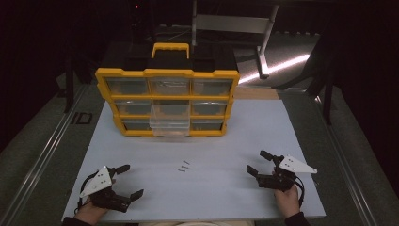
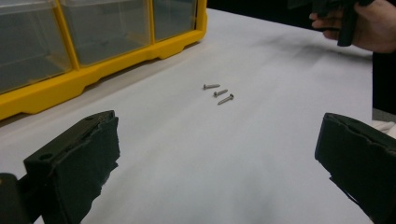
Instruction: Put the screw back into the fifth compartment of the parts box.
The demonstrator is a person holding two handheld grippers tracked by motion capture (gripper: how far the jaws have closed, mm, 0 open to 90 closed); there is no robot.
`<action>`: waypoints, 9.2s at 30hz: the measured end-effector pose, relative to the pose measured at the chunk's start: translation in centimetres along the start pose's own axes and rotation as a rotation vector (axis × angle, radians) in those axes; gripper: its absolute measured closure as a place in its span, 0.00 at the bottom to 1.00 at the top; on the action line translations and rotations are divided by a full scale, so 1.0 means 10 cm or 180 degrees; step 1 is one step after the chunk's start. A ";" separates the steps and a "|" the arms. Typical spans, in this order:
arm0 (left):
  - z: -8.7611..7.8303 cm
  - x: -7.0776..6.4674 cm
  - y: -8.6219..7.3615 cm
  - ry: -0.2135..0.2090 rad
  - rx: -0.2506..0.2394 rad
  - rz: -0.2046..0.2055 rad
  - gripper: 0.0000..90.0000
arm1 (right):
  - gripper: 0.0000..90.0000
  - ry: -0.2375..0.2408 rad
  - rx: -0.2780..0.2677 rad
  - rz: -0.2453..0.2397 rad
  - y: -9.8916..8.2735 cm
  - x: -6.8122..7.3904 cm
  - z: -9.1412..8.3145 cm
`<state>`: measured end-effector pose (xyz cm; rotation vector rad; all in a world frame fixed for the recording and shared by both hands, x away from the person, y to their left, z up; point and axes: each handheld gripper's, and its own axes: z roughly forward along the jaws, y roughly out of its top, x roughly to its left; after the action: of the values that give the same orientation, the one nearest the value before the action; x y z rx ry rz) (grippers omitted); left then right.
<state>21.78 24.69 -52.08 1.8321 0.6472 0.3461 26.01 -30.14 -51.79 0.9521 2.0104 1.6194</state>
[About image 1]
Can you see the white metal stand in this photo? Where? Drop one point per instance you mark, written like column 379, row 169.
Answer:
column 232, row 23

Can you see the person's left hand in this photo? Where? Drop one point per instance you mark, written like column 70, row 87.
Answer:
column 91, row 214

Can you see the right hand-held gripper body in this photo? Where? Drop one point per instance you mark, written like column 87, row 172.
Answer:
column 282, row 180

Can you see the aluminium rail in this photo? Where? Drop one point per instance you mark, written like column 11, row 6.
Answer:
column 351, row 169
column 40, row 157

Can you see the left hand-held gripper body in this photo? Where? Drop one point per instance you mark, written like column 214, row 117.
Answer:
column 99, row 183

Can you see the person's right hand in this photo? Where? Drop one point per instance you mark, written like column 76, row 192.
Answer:
column 287, row 201

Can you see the wooden board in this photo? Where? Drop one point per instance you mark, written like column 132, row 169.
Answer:
column 255, row 93

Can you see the yellow and black drawer cabinet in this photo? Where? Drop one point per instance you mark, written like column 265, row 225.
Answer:
column 169, row 72

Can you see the clear plastic drawer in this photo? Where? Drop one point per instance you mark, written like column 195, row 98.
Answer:
column 169, row 126

